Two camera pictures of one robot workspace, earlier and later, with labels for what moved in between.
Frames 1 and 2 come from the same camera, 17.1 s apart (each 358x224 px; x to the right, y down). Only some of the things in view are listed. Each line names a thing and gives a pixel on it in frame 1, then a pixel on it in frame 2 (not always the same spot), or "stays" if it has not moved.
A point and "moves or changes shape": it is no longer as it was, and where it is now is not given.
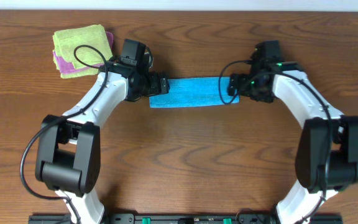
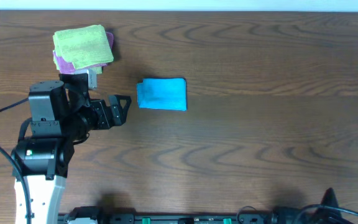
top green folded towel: (83, 46) stays
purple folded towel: (66, 66) stays
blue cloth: (195, 91) moves or changes shape
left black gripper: (155, 89) → (104, 121)
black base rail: (189, 218) stays
